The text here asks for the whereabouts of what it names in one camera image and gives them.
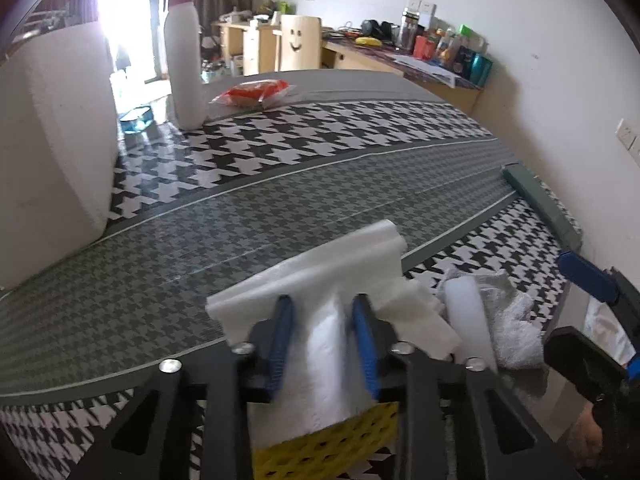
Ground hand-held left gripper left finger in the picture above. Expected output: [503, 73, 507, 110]
[65, 295, 296, 480]

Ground white pump bottle red cap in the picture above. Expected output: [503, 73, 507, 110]
[157, 0, 206, 131]

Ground printed papers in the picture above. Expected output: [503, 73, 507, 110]
[392, 55, 463, 86]

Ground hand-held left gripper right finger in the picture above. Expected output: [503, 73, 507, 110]
[350, 294, 581, 480]

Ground group of bottles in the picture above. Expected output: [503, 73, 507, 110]
[400, 7, 493, 86]

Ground translucent white plastic bottle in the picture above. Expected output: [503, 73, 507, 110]
[445, 275, 498, 373]

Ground plain wooden desk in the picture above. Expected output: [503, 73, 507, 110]
[212, 19, 281, 77]

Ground blue spray bottle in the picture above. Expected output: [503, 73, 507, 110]
[120, 105, 155, 135]

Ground red snack packet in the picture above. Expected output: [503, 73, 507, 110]
[209, 78, 293, 111]

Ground white paper towel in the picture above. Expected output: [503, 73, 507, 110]
[206, 219, 463, 448]

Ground wooden desk patterned cover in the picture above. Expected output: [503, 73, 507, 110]
[320, 35, 486, 116]

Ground yellow mesh sponge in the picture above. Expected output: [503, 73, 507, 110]
[252, 401, 401, 480]

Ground glass balcony door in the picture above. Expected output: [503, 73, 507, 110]
[95, 0, 173, 86]

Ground grey towel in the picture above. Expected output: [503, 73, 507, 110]
[440, 267, 548, 371]

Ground dark green smartphone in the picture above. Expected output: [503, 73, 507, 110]
[502, 164, 583, 252]

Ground black headphones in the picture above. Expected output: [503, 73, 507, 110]
[361, 19, 396, 40]

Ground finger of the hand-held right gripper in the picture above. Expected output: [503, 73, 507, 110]
[544, 326, 640, 406]
[557, 251, 640, 321]

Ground person's right hand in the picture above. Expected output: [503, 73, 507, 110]
[565, 402, 603, 471]

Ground wooden chair smiley face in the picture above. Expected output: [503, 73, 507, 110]
[274, 14, 322, 72]

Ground white foam box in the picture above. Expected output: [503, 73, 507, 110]
[0, 20, 121, 291]

